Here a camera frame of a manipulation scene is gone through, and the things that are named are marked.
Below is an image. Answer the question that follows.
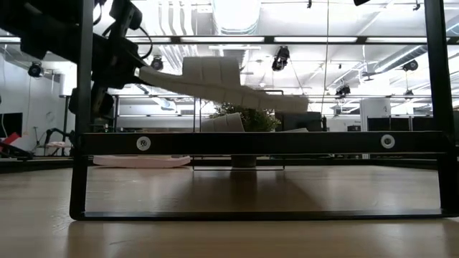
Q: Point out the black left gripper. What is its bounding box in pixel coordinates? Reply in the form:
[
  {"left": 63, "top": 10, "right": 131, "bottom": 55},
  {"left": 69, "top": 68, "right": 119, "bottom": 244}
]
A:
[{"left": 93, "top": 34, "right": 148, "bottom": 90}]

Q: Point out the grey slide sandal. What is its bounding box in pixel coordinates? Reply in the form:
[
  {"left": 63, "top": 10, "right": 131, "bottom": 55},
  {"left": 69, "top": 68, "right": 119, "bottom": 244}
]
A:
[{"left": 138, "top": 56, "right": 310, "bottom": 113}]

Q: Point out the pink slide sandal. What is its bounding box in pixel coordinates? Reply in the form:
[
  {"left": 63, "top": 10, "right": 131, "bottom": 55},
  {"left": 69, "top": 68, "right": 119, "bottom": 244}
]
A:
[{"left": 92, "top": 154, "right": 191, "bottom": 169}]

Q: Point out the black monitor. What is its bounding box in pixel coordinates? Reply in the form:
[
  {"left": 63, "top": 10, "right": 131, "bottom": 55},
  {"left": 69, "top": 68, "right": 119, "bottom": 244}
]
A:
[
  {"left": 0, "top": 113, "right": 23, "bottom": 139},
  {"left": 275, "top": 111, "right": 323, "bottom": 133}
]

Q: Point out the small green potted plant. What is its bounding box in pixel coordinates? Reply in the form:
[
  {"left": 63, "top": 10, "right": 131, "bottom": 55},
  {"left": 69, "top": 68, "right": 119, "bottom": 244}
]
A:
[{"left": 209, "top": 102, "right": 283, "bottom": 168}]

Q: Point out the red object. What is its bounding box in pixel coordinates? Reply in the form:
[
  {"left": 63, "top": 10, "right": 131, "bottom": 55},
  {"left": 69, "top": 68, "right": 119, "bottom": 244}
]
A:
[{"left": 0, "top": 131, "right": 22, "bottom": 151}]

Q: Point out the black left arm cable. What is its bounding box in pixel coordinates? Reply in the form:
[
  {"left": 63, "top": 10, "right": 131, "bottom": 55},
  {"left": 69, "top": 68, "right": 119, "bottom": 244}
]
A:
[{"left": 136, "top": 24, "right": 154, "bottom": 61}]

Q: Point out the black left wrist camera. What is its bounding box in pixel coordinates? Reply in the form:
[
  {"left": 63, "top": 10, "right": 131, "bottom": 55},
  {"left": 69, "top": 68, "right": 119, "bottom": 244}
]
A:
[{"left": 108, "top": 0, "right": 143, "bottom": 32}]

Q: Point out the silver ceiling duct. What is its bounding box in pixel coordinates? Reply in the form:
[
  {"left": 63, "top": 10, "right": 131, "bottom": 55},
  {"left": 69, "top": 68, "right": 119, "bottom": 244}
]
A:
[{"left": 211, "top": 0, "right": 262, "bottom": 35}]

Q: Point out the wooden shelf with black frame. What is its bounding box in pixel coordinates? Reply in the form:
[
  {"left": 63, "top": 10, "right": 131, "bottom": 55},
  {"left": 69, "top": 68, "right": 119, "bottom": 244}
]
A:
[{"left": 70, "top": 0, "right": 459, "bottom": 221}]

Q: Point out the black metal rig frame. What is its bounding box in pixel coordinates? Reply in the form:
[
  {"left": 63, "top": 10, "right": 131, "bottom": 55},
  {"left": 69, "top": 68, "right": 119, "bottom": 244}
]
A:
[{"left": 0, "top": 34, "right": 459, "bottom": 171}]

